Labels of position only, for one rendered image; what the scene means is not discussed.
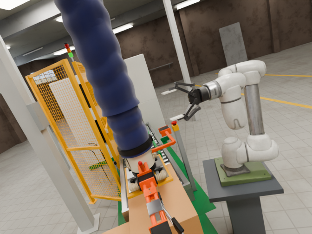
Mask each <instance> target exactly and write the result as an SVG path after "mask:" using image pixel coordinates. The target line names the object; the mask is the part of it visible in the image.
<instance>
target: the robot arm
mask: <svg viewBox="0 0 312 234"><path fill-rule="evenodd" d="M266 71H267V69H266V65H265V63H264V62H263V61H259V60H250V61H245V62H240V63H238V64H235V65H231V66H228V67H227V68H223V69H221V70H220V71H219V73H218V78H217V79H216V80H213V81H211V82H208V83H205V84H204V85H203V86H201V87H198V88H195V83H190V84H187V83H180V82H174V84H175V85H174V86H173V87H170V88H168V91H166V92H163V93H161V94H162V95H165V94H168V93H171V92H174V91H176V89H178V90H180V91H183V92H185V93H187V94H188V100H189V102H190V103H189V106H188V107H187V109H186V110H185V112H184V114H183V115H182V114H180V115H178V116H176V117H173V118H170V119H169V120H170V121H171V122H172V121H174V120H178V121H179V120H182V119H184V120H186V121H188V120H189V119H190V118H191V117H192V116H193V115H194V114H195V113H196V112H197V111H199V110H200V109H201V107H200V106H199V103H202V102H204V101H207V100H209V101H211V100H213V99H216V98H219V100H220V102H221V110H222V114H223V117H224V120H225V122H226V124H227V126H228V127H229V128H230V129H233V130H239V129H242V128H244V126H245V125H246V123H247V118H248V126H249V132H250V134H249V135H248V136H247V142H241V140H240V139H238V138H236V137H228V138H226V139H225V140H224V141H223V144H222V149H221V154H222V159H223V162H224V163H223V164H220V166H221V167H222V168H223V170H224V171H225V173H226V174H227V177H232V176H236V175H241V174H245V173H250V170H249V169H248V168H247V167H246V166H245V165H244V163H246V162H266V161H270V160H273V159H275V158H277V157H278V156H279V154H280V150H279V146H278V144H277V143H276V142H275V141H274V140H271V139H270V137H269V135H268V134H267V133H265V131H264V124H263V117H262V110H261V102H260V92H259V86H258V84H259V83H260V78H261V77H263V76H264V75H265V73H266ZM178 85H184V86H190V87H191V88H192V90H191V91H188V90H185V89H183V88H180V87H178ZM241 90H244V96H245V103H246V109H245V106H244V103H243V101H242V98H241ZM195 104H196V107H195V108H194V109H193V110H192V111H191V109H192V108H193V107H194V105H195ZM246 110H247V111H246ZM190 111H191V112H190ZM246 112H247V115H246Z"/></svg>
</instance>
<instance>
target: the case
mask: <svg viewBox="0 0 312 234"><path fill-rule="evenodd" d="M166 166H167V168H168V170H169V172H170V174H171V176H172V177H173V181H171V182H168V183H166V184H164V185H162V186H160V187H159V186H158V185H157V187H156V189H157V192H160V195H161V198H162V201H163V203H164V206H165V209H166V210H167V212H168V213H169V214H170V216H171V217H172V218H173V217H175V218H176V220H177V221H178V222H179V224H180V225H181V226H182V228H183V229H184V232H183V233H184V234H204V233H203V230H202V226H201V223H200V220H199V217H198V214H197V212H196V210H195V208H194V206H193V205H192V203H191V201H190V199H189V197H188V195H187V193H186V191H185V190H184V188H183V186H182V184H181V182H180V180H179V178H178V176H177V175H176V173H175V171H174V169H173V167H172V165H171V163H169V164H166ZM146 204H147V203H146V199H145V197H144V193H143V194H141V195H138V196H136V197H133V198H131V199H128V206H129V222H130V234H150V231H149V229H148V227H150V226H152V224H151V220H150V218H149V213H148V209H147V205H146ZM166 218H167V217H166ZM167 221H168V223H169V226H170V229H171V232H172V234H178V233H177V231H176V230H175V228H174V226H173V225H172V223H171V222H170V221H169V219H168V218H167Z"/></svg>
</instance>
